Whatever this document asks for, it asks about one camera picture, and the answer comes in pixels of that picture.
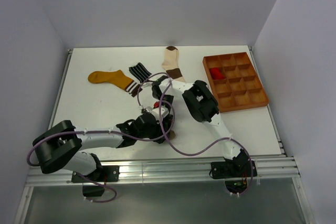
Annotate taupe sock maroon stripes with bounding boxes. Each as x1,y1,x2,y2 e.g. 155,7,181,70
169,130,176,141

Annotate red christmas sock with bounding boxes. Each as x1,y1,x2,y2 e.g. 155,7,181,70
209,67,225,80

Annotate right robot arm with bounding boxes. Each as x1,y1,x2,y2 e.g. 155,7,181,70
152,75,254,177

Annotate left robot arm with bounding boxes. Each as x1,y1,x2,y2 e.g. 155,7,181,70
33,112,173,182

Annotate navy white striped sock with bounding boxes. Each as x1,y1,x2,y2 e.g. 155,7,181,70
129,62,152,83

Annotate cream brown block sock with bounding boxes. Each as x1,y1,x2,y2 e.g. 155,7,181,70
162,46,186,82

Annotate mustard yellow striped sock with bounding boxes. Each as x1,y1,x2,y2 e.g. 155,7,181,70
88,70,142,97

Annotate orange wooden compartment tray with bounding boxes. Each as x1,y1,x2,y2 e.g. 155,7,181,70
203,52,269,113

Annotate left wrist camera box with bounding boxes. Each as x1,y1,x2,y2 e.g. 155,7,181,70
142,102,170,121

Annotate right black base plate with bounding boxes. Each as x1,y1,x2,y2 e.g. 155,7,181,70
209,161,258,179

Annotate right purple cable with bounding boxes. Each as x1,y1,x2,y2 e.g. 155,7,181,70
136,72,255,196

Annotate aluminium front rail frame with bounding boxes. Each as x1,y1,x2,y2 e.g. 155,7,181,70
25,157,300,187

